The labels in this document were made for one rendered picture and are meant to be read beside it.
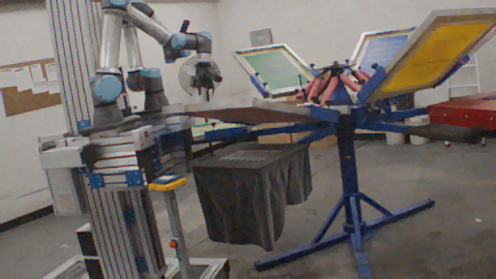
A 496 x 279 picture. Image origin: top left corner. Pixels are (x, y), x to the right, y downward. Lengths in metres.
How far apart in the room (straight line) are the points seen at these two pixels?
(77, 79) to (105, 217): 0.76
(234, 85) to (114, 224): 5.83
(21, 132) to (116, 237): 3.38
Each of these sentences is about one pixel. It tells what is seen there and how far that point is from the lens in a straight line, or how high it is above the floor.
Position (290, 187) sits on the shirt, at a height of 0.77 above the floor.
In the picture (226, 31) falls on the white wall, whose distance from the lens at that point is 8.07.
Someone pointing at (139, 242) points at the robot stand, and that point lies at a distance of 2.55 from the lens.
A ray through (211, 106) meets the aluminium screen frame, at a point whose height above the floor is 1.26.
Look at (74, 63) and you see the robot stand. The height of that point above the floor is 1.58.
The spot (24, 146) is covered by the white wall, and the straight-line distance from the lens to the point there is 5.72.
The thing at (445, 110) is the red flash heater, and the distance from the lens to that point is 2.20.
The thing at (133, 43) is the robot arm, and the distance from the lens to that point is 2.68.
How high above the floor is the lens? 1.44
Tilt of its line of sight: 10 degrees down
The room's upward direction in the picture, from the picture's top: 9 degrees counter-clockwise
